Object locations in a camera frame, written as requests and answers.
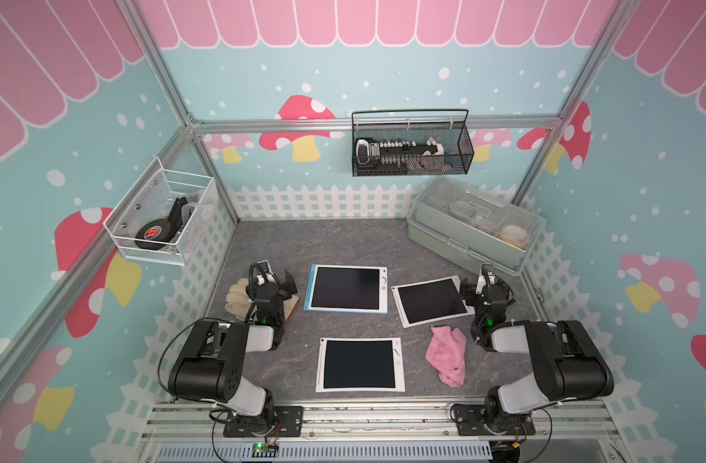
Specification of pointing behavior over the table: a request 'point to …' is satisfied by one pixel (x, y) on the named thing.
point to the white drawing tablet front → (360, 364)
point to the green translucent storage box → (486, 230)
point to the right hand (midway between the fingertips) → (482, 278)
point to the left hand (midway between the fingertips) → (274, 277)
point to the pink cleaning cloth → (446, 351)
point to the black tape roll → (157, 230)
